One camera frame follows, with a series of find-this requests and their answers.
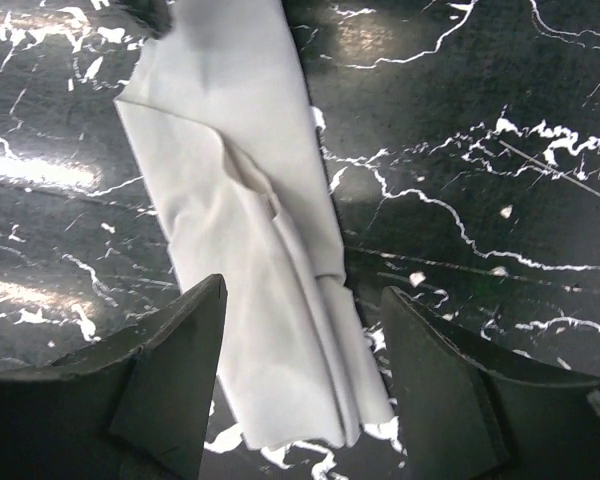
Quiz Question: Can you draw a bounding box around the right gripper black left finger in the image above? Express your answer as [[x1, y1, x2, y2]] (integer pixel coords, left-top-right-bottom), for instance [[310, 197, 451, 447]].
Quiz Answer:
[[0, 274, 227, 479]]

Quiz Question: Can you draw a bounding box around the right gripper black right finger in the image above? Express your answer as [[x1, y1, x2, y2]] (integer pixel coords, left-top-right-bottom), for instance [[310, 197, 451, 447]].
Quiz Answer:
[[381, 287, 600, 480]]

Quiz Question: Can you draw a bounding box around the grey underwear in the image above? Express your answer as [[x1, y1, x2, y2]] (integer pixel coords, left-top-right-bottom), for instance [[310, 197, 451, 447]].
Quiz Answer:
[[115, 1, 393, 450]]

